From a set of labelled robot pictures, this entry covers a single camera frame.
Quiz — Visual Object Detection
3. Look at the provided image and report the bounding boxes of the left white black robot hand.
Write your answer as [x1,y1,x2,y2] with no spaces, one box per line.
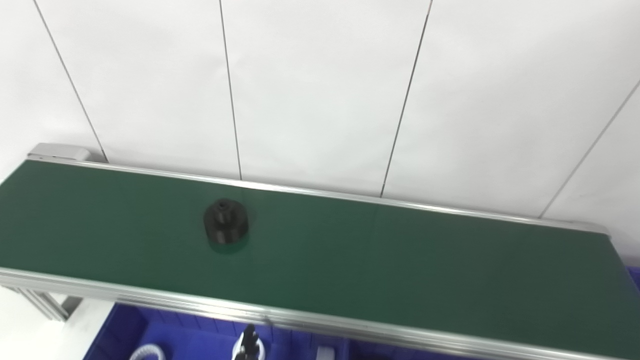
[239,324,266,360]

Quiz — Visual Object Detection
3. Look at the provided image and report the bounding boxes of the black round flanged part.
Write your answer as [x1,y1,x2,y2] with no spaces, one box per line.
[202,197,250,246]

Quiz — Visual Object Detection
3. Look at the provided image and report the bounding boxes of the blue bin with white rings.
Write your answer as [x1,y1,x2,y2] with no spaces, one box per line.
[82,302,346,360]

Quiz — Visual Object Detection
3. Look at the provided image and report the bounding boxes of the blue bin with black parts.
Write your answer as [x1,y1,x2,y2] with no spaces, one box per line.
[336,338,481,360]

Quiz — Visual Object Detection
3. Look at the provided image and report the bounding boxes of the green conveyor belt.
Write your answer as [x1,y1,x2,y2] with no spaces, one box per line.
[0,156,640,360]

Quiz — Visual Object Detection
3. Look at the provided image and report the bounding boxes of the aluminium conveyor support leg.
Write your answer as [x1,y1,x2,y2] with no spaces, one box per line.
[14,287,84,322]

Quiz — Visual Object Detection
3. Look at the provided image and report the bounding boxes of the grey conveyor end cap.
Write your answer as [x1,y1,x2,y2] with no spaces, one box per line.
[27,142,92,162]

